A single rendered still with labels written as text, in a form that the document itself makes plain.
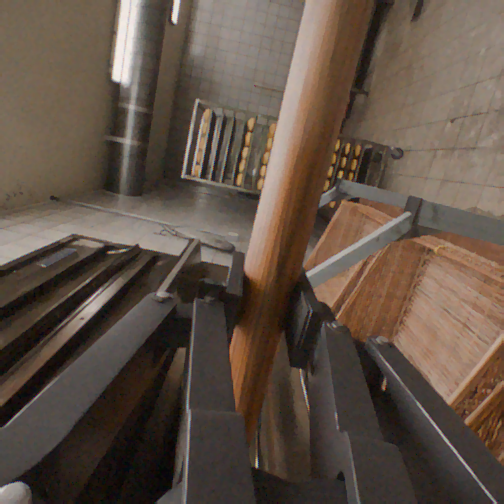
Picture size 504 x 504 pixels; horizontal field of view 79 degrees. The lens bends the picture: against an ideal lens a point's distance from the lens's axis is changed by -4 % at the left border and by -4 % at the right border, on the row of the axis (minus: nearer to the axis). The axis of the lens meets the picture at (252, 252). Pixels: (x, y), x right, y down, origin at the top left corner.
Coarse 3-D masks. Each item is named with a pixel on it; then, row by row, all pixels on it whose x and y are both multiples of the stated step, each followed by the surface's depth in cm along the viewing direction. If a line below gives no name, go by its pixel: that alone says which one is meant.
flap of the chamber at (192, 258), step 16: (192, 256) 144; (176, 272) 115; (192, 272) 144; (160, 288) 101; (176, 288) 114; (192, 288) 144; (144, 400) 79; (128, 416) 69; (128, 432) 69; (112, 448) 60; (112, 464) 60; (96, 480) 54; (80, 496) 48; (96, 496) 53
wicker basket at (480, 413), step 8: (496, 392) 47; (488, 400) 48; (496, 400) 48; (480, 408) 48; (488, 408) 48; (496, 408) 49; (472, 416) 49; (480, 416) 48; (488, 416) 49; (496, 416) 49; (472, 424) 49; (480, 424) 49; (488, 424) 49; (496, 424) 49; (480, 432) 50; (488, 432) 51; (496, 432) 50; (488, 440) 51; (496, 440) 50; (488, 448) 51; (496, 448) 51; (496, 456) 51
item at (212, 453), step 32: (224, 288) 13; (192, 320) 12; (224, 320) 12; (192, 352) 9; (224, 352) 10; (192, 384) 8; (224, 384) 8; (192, 416) 6; (224, 416) 7; (192, 448) 6; (224, 448) 6; (192, 480) 5; (224, 480) 5
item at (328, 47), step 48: (336, 0) 13; (336, 48) 13; (288, 96) 14; (336, 96) 14; (288, 144) 14; (288, 192) 15; (288, 240) 15; (288, 288) 16; (240, 336) 17; (240, 384) 17
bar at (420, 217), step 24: (336, 192) 97; (360, 192) 96; (384, 192) 95; (408, 216) 50; (432, 216) 49; (456, 216) 49; (480, 216) 49; (360, 240) 53; (384, 240) 51; (336, 264) 53; (264, 408) 30; (264, 432) 28; (264, 456) 25
